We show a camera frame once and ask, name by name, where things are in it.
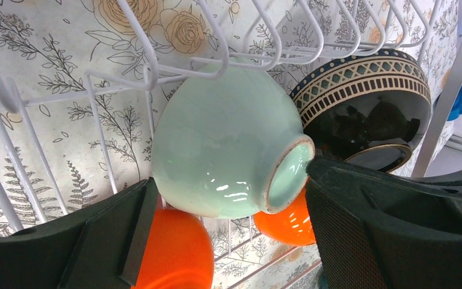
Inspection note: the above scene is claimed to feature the white wire dish rack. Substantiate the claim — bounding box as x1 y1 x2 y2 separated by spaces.
0 1 462 288

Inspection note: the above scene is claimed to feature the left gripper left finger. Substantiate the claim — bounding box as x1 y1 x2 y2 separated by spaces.
0 178 158 288

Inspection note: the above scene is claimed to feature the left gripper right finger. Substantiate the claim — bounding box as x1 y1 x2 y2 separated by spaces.
306 157 462 288

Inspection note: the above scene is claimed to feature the black gold-rimmed bowl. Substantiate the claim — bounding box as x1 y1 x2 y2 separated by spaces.
290 49 431 172

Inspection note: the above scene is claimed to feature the orange bowl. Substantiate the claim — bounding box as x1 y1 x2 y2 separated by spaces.
133 197 214 289
253 187 316 246

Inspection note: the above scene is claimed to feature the pale green bowl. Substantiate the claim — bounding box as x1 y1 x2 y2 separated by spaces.
151 57 315 219

